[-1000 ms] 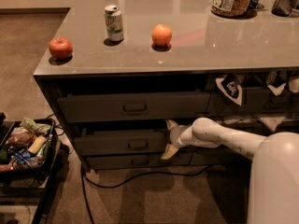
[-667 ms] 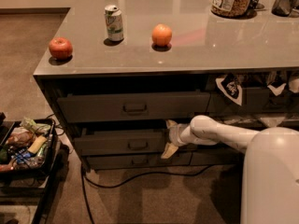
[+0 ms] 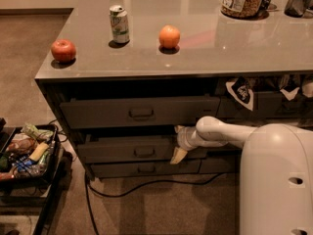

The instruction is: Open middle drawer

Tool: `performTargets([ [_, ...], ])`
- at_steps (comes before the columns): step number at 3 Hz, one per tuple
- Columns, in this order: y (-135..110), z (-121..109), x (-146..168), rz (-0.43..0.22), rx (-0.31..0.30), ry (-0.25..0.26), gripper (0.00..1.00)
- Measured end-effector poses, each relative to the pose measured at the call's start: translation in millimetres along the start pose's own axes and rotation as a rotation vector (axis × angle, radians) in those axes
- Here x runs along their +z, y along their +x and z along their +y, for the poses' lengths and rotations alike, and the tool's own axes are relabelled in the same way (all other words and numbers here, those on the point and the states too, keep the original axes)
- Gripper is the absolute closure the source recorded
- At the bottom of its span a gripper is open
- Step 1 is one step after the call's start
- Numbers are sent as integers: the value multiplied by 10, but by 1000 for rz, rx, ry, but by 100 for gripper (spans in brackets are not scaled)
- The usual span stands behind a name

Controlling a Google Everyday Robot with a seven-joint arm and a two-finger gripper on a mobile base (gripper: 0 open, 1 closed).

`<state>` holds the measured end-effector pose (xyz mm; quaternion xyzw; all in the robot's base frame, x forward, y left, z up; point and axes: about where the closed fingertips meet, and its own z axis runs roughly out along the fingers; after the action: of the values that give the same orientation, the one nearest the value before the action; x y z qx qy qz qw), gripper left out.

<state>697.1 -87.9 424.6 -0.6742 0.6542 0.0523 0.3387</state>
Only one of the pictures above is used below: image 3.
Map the orange fruit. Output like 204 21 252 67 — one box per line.
158 25 180 49

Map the black bin with items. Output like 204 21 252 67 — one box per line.
0 124 60 188

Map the green white soda can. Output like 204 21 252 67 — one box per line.
110 5 130 44

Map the grey drawer cabinet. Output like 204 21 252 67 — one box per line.
36 0 313 178

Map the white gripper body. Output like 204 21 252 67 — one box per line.
176 126 197 151

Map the red apple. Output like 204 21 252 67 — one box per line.
51 39 76 63

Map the dark glass jar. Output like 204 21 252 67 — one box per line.
284 0 311 18

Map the black floor cable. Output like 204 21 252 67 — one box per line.
84 171 226 235

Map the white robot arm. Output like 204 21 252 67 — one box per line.
171 117 313 235

